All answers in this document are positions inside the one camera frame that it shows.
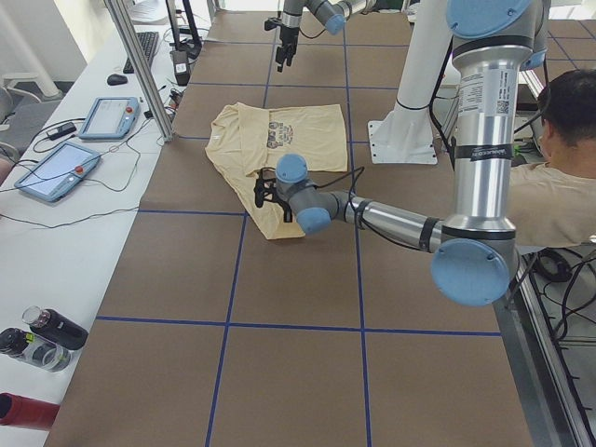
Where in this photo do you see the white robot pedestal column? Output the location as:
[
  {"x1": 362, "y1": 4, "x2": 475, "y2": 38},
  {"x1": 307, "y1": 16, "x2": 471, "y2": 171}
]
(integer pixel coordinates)
[{"x1": 368, "y1": 0, "x2": 452, "y2": 165}]

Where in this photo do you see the clear water bottle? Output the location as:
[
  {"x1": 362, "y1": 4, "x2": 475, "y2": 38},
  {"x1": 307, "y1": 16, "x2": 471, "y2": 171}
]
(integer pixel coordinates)
[{"x1": 1, "y1": 328, "x2": 71, "y2": 373}]

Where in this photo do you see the far blue teach pendant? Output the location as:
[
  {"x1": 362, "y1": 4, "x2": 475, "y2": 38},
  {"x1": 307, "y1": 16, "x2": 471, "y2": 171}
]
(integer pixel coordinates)
[{"x1": 78, "y1": 97, "x2": 140, "y2": 141}]

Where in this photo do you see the red bottle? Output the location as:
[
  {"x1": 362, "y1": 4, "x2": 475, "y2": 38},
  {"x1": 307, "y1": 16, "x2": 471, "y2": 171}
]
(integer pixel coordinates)
[{"x1": 1, "y1": 392, "x2": 61, "y2": 431}]

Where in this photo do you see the seated person in beige shirt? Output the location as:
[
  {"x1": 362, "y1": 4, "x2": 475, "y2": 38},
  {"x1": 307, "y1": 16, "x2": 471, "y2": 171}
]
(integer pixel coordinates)
[{"x1": 507, "y1": 69, "x2": 595, "y2": 250}]

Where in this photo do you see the blue teach pendant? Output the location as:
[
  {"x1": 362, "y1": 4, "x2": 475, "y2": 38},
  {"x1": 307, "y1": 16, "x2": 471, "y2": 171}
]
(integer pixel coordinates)
[
  {"x1": 14, "y1": 142, "x2": 102, "y2": 203},
  {"x1": 78, "y1": 97, "x2": 140, "y2": 141}
]

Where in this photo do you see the black box with label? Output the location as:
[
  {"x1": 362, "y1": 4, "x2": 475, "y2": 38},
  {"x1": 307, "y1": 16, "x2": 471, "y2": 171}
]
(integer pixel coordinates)
[{"x1": 169, "y1": 49, "x2": 191, "y2": 87}]

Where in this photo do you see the black computer mouse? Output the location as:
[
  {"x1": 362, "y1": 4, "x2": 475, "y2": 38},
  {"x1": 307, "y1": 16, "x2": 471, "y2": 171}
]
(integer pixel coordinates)
[{"x1": 106, "y1": 74, "x2": 129, "y2": 87}]

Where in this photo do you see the near blue teach pendant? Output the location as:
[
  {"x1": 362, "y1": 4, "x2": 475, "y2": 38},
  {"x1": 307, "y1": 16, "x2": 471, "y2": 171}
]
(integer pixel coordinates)
[{"x1": 14, "y1": 142, "x2": 102, "y2": 203}]

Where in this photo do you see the black keyboard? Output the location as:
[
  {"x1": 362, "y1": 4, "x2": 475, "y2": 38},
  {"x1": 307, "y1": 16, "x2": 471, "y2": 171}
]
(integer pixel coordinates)
[{"x1": 122, "y1": 31, "x2": 159, "y2": 75}]

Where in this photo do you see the black water bottle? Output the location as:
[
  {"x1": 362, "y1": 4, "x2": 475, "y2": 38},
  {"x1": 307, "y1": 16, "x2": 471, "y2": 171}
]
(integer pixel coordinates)
[{"x1": 21, "y1": 305, "x2": 88, "y2": 350}]

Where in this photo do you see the cream long-sleeve printed shirt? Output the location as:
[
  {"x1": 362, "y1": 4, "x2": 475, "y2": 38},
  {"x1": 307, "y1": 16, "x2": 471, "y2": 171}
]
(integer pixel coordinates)
[{"x1": 206, "y1": 102, "x2": 348, "y2": 239}]

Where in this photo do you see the aluminium frame post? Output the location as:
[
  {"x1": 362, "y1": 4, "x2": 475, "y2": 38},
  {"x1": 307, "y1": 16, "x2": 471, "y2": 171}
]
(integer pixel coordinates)
[{"x1": 104, "y1": 0, "x2": 173, "y2": 142}]

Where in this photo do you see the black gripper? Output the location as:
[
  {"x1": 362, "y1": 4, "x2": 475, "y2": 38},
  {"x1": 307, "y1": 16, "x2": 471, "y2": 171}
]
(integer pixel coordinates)
[
  {"x1": 276, "y1": 25, "x2": 299, "y2": 73},
  {"x1": 279, "y1": 200, "x2": 293, "y2": 224}
]

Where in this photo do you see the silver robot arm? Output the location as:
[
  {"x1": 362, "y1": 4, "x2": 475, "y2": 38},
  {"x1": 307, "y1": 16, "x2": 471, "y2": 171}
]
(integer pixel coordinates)
[
  {"x1": 264, "y1": 0, "x2": 379, "y2": 73},
  {"x1": 273, "y1": 1, "x2": 549, "y2": 306}
]

